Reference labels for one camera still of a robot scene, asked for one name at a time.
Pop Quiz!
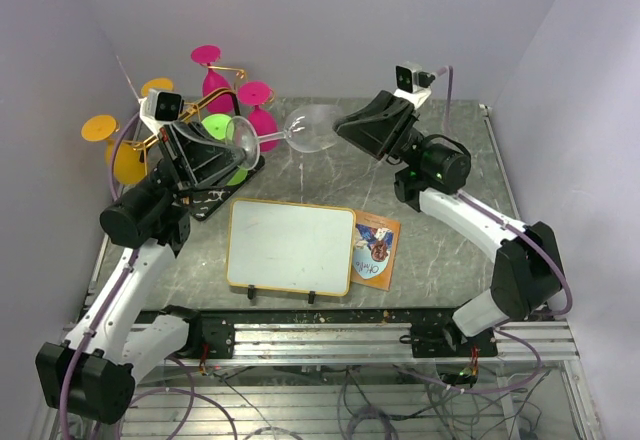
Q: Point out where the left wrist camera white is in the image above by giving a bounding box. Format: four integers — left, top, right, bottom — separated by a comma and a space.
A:
141, 88, 184, 122

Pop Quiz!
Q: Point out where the green wine glass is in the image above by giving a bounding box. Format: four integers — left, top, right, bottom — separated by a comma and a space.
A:
202, 113, 248, 187

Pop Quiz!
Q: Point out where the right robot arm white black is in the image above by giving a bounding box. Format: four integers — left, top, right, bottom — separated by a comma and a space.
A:
333, 91, 572, 356

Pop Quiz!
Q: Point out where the whiteboard with yellow frame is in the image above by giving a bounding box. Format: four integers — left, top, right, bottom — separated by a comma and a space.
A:
226, 198, 356, 297

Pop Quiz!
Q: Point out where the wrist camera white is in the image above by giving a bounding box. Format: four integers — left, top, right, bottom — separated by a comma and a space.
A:
141, 88, 184, 122
393, 62, 436, 109

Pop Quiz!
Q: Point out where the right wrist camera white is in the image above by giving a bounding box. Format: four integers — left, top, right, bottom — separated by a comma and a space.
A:
393, 62, 436, 109

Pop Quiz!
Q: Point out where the pink wine glass back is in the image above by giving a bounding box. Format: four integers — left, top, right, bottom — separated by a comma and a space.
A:
191, 45, 234, 114

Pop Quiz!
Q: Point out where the pink wine glass front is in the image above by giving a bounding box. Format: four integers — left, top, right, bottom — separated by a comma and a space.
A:
237, 81, 278, 136

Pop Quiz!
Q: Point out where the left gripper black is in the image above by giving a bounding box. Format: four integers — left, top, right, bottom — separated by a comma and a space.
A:
139, 120, 254, 208

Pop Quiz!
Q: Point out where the yellow wine glass back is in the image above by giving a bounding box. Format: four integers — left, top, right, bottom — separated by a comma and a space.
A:
140, 77, 174, 97

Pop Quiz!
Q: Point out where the orange Othello book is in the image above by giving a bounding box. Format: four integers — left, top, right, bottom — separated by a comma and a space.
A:
350, 210, 401, 291

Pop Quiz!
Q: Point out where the yellow wine glass front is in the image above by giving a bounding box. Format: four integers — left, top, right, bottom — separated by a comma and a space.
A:
81, 115, 147, 186

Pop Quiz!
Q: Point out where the aluminium mounting rail frame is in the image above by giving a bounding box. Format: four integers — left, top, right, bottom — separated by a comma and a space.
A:
49, 304, 601, 440

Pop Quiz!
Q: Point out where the pink wine glass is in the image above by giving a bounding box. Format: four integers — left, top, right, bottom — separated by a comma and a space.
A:
237, 81, 278, 136
191, 45, 234, 114

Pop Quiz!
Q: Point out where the gold wire glass rack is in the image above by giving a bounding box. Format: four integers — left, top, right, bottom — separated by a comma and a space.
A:
110, 63, 275, 221

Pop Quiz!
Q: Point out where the clear wine glass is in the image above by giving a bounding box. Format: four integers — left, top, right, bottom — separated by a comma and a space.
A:
224, 104, 344, 170

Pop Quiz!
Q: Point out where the yellow wine glass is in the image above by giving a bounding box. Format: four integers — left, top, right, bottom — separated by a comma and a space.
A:
81, 115, 147, 186
140, 77, 174, 97

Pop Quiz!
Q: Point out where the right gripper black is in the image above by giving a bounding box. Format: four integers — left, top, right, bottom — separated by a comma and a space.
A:
329, 91, 432, 171

